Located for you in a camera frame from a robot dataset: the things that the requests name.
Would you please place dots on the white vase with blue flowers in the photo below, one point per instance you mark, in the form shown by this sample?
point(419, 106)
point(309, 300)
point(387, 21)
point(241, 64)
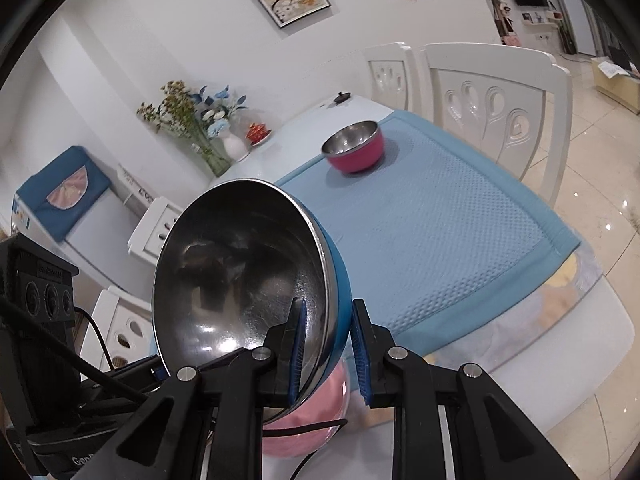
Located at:
point(234, 147)

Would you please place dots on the small black lid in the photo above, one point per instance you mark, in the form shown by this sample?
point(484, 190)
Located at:
point(341, 97)

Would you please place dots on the white dining chair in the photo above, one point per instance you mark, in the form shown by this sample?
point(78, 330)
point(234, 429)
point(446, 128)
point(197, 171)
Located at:
point(150, 230)
point(380, 55)
point(115, 310)
point(450, 70)

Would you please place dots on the pink cartoon bowl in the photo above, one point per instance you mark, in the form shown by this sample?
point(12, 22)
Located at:
point(310, 435)

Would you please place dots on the cardboard box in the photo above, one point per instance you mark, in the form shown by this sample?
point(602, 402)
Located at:
point(617, 85)

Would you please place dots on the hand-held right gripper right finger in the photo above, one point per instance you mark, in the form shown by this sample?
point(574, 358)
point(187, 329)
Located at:
point(361, 350)

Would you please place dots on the blue table mat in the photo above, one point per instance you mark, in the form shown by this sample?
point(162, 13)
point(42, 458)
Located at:
point(440, 235)

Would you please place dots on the blue steel bowl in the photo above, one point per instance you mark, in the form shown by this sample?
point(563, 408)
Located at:
point(240, 260)

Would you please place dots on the blue fabric cover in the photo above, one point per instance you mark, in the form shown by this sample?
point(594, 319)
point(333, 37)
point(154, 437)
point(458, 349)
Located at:
point(60, 180)

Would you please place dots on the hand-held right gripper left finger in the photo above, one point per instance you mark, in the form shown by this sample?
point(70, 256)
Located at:
point(298, 350)

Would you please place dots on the white refrigerator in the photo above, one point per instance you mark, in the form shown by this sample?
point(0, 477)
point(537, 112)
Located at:
point(105, 225)

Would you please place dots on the red lidded cup on saucer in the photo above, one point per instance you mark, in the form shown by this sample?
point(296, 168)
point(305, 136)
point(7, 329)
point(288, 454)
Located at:
point(257, 134)

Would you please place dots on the glass vase with wildflowers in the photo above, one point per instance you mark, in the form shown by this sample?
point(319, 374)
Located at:
point(217, 162)

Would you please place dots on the white wall shelf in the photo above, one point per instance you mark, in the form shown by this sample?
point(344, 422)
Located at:
point(540, 17)

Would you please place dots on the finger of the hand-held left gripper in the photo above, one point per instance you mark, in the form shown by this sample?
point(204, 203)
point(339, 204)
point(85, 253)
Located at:
point(142, 370)

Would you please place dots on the red steel bowl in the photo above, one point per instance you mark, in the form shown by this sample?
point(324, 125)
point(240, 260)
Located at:
point(357, 160)

